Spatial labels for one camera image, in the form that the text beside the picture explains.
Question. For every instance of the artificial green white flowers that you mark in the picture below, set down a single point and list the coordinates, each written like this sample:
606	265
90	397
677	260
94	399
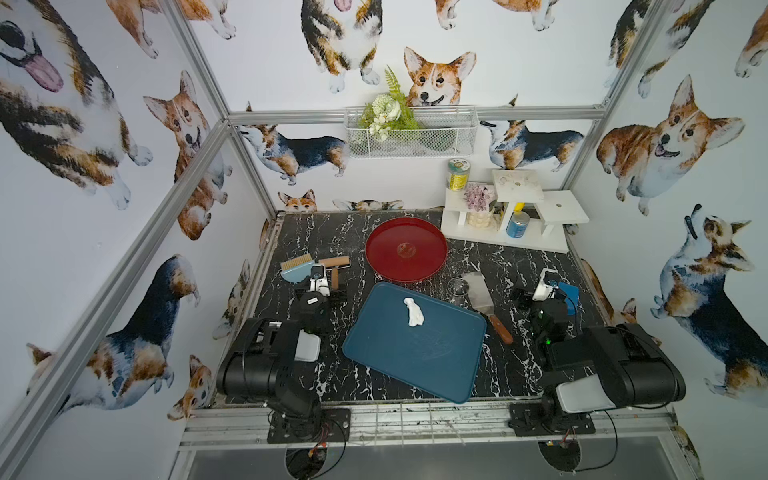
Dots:
388	112

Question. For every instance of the teal plastic tray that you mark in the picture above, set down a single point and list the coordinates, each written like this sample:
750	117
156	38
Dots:
441	357

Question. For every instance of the red round tray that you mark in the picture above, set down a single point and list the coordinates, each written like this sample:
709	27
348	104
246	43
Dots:
406	250

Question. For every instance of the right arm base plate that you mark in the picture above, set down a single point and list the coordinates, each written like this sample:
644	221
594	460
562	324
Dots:
537	419

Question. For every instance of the round metal cutter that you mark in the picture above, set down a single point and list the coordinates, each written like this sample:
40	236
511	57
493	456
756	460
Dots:
458	289

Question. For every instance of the white wire wall basket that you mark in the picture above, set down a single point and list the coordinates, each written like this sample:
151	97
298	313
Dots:
442	132

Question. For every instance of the yellow sunflower seed can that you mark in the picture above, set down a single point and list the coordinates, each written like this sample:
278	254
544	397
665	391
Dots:
458	173

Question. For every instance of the white tiered shelf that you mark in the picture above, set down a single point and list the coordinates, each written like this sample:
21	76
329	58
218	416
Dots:
514	211

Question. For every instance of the metal dough scraper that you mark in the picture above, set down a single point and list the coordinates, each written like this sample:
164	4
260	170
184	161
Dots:
481	301

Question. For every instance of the blue can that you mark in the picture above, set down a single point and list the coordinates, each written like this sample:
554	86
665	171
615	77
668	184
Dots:
517	225

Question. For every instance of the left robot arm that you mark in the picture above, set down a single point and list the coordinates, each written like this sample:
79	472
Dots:
259	365

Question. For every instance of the wooden double roller pin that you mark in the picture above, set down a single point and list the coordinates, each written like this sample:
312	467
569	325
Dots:
335	264

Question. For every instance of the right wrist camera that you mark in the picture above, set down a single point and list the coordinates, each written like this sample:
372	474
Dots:
547	284

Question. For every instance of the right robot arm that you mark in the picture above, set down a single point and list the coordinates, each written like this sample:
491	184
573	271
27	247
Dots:
599	369

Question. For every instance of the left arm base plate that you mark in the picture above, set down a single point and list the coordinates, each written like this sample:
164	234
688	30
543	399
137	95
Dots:
327	425

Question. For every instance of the pink flower decoration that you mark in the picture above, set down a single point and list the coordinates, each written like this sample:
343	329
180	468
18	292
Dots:
479	197

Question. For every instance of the light blue hand brush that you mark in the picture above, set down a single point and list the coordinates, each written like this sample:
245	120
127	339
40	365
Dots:
295	270

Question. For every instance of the white dough piece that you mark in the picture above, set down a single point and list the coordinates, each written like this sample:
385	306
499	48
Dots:
415	314

